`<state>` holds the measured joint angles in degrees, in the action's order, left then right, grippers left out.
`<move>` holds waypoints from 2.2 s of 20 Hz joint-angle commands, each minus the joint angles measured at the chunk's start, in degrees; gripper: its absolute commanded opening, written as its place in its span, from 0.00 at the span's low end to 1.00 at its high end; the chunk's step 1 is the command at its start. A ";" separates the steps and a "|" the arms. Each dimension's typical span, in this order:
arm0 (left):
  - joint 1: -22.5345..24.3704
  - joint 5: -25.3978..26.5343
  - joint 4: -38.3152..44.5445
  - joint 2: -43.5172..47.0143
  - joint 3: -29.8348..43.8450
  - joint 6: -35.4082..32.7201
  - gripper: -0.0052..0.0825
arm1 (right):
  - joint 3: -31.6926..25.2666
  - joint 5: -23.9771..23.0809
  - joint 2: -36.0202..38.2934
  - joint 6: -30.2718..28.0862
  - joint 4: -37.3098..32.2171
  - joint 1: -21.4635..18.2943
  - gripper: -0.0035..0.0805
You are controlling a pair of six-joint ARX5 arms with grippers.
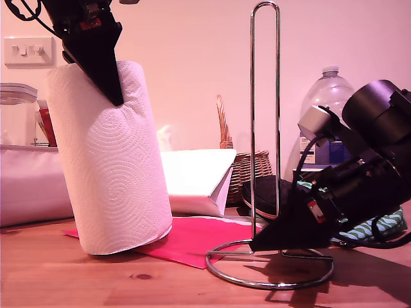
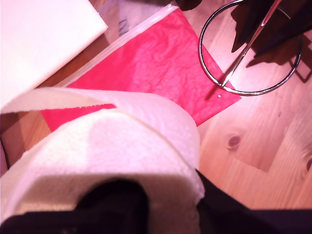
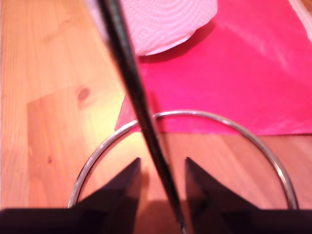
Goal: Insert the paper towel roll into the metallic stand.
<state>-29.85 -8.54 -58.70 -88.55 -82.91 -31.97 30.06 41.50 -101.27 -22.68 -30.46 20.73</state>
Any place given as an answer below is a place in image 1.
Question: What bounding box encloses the green wave pattern pouch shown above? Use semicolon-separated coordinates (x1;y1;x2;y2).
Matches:
297;179;408;243

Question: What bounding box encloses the black zip case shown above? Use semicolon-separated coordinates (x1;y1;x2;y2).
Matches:
241;177;293;222

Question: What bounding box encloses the white folded paper bag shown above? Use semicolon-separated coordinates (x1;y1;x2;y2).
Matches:
159;148;238;216

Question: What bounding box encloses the white paper towel roll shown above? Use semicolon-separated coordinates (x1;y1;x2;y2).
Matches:
43;60;173;257

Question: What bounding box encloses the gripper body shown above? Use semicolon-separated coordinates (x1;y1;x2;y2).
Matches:
304;157;411;240

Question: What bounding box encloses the clear storage jar with lid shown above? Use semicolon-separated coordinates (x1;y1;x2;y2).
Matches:
0;82;39;147

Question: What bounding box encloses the wicker basket with handle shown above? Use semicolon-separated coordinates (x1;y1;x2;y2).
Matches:
215;94;274;206

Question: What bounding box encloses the metallic wire towel stand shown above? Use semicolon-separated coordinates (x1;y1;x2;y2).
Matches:
205;1;335;291

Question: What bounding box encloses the large clear water bottle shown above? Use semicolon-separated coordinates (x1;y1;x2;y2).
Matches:
298;65;356;171

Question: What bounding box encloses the red white carton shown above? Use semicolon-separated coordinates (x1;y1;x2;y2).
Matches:
35;99;58;148

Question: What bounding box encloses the pink paper sheet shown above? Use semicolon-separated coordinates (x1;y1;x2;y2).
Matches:
62;215;267;270

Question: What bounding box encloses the white wall switch plate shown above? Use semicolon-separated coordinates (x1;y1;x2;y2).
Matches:
3;37;55;70

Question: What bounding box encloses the white crumpled tissue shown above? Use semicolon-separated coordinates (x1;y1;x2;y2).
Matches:
157;124;176;151

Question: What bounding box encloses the white padded pouch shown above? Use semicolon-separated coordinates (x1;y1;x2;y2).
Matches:
0;144;75;228

